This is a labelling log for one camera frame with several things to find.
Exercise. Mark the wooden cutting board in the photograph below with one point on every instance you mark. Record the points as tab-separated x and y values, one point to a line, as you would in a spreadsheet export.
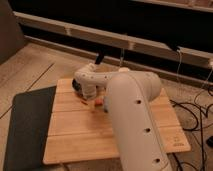
78	134

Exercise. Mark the red pepper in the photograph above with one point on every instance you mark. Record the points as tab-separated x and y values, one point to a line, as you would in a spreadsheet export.
96	102

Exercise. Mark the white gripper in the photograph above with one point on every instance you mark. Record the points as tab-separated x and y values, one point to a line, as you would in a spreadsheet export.
89	91

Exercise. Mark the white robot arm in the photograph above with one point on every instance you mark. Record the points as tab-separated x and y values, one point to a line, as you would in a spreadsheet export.
127	98

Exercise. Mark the dark grey mat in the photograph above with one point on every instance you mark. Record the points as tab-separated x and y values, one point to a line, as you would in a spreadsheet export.
28	129

